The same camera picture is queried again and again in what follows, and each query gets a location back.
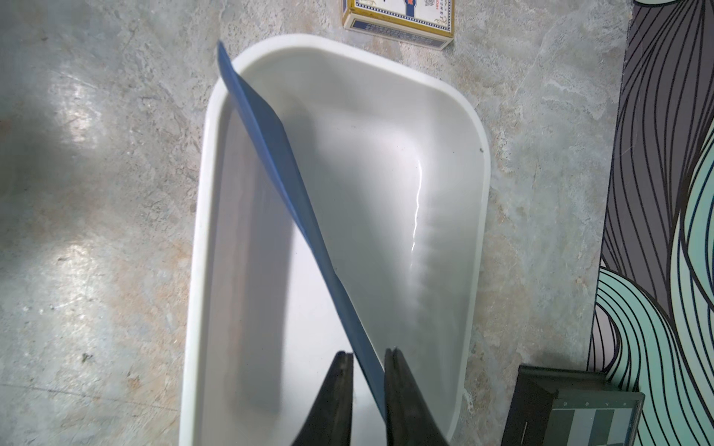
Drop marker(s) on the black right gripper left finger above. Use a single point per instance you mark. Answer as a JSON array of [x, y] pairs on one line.
[[331, 416]]

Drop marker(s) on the black folding chess board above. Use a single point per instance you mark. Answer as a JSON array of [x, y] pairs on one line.
[[562, 407]]

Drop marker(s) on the dark blue envelope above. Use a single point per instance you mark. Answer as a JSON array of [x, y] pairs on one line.
[[272, 145]]

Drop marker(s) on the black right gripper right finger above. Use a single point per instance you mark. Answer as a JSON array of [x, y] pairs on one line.
[[408, 418]]

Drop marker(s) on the white plastic storage box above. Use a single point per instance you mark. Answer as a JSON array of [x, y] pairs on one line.
[[397, 166]]

